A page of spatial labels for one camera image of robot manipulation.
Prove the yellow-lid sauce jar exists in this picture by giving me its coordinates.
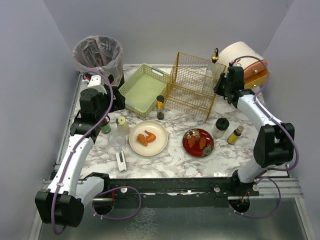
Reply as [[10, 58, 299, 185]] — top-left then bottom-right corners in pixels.
[[101, 116, 111, 134]]

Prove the gold-spout oil bottle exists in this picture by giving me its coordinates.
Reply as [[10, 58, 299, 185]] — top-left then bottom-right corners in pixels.
[[202, 47, 220, 94]]

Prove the gold-cap pepper grinder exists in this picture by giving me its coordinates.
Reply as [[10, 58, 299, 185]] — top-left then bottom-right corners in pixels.
[[156, 95, 165, 120]]

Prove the small yellow spice bottle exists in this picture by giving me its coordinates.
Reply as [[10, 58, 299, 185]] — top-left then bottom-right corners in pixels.
[[227, 125, 245, 145]]

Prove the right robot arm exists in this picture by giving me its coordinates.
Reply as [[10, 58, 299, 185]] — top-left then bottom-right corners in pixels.
[[214, 66, 295, 192]]

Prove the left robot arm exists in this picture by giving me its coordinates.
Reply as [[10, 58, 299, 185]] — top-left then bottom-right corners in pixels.
[[35, 71, 126, 235]]

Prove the black ribbed trash bin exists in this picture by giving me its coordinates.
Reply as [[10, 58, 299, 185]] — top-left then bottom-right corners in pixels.
[[80, 63, 124, 87]]

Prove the red pen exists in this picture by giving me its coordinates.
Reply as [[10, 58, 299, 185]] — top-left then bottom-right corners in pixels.
[[135, 115, 147, 121]]

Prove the green-lid seasoning shaker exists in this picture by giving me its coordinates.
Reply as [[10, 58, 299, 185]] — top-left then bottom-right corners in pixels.
[[115, 116, 131, 136]]

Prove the white round drawer box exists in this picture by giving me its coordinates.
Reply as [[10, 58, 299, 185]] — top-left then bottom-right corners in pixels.
[[217, 41, 268, 89]]

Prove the pale green plastic basket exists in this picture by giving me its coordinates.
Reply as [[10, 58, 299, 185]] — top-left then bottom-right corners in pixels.
[[119, 63, 170, 118]]

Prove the clear plastic cup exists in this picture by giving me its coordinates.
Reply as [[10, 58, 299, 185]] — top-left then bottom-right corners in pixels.
[[108, 132, 127, 152]]

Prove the black-lid glass jar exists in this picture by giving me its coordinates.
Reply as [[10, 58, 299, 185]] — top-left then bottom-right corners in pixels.
[[212, 117, 230, 139]]

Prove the orange fried nugget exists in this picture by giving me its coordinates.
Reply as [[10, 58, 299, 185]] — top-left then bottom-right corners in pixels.
[[137, 133, 148, 147]]

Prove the orange chicken wing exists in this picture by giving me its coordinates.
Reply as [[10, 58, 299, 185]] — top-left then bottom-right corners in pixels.
[[144, 130, 157, 143]]

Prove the cream round plate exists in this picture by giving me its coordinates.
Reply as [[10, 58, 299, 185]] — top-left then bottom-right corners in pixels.
[[129, 120, 169, 157]]

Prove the white folded peeler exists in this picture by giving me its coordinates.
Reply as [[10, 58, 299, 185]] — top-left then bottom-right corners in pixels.
[[116, 150, 127, 172]]

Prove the right orange croquette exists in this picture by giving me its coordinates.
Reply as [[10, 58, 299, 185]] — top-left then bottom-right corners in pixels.
[[199, 137, 207, 150]]

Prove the orange croquette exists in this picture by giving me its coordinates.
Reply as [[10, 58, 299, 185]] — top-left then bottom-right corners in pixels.
[[188, 135, 197, 148], [199, 137, 207, 150]]

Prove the left orange croquette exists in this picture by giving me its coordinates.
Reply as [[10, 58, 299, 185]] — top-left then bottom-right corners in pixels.
[[188, 135, 197, 148]]

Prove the red floral plate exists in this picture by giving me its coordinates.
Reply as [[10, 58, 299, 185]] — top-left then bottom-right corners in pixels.
[[182, 128, 215, 158]]

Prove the gold wire rack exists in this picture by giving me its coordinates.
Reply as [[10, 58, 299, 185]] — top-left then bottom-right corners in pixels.
[[164, 52, 227, 121]]

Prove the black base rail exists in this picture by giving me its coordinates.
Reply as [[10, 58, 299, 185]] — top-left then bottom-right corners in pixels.
[[41, 176, 305, 210]]

